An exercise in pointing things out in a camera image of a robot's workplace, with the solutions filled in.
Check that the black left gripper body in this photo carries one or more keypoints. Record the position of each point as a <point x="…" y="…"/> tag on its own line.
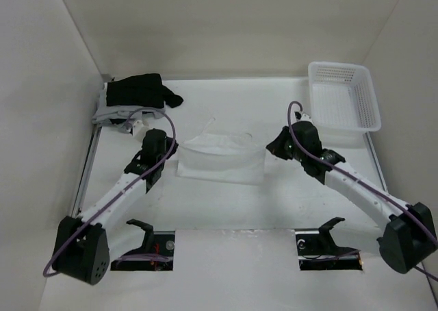
<point x="168" y="143"/>

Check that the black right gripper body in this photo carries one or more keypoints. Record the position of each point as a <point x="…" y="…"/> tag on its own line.
<point x="285" y="146"/>

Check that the white tank top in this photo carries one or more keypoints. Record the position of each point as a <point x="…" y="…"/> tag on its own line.
<point x="222" y="155"/>

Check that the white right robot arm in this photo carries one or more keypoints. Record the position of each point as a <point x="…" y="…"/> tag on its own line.
<point x="408" y="232"/>

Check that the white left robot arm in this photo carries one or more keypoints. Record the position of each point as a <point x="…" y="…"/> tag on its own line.
<point x="82" y="250"/>

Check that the grey folded tank top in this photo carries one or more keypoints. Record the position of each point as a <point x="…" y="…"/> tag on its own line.
<point x="121" y="116"/>

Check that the black folded tank top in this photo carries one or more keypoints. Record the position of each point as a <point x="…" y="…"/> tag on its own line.
<point x="145" y="90"/>

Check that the white plastic mesh basket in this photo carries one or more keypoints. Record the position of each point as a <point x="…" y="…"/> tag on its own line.
<point x="342" y="97"/>

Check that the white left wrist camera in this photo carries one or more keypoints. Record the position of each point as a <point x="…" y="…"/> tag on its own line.
<point x="136" y="127"/>

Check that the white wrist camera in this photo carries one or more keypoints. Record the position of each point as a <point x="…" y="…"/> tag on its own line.
<point x="136" y="127"/>
<point x="302" y="116"/>

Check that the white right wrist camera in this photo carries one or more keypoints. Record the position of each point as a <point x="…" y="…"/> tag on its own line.
<point x="302" y="116"/>

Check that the aluminium left table rail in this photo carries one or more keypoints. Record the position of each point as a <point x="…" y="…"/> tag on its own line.
<point x="77" y="203"/>

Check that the aluminium table rail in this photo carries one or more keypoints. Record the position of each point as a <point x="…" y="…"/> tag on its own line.
<point x="377" y="167"/>
<point x="77" y="203"/>

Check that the aluminium right table rail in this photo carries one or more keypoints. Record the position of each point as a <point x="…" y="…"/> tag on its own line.
<point x="377" y="167"/>

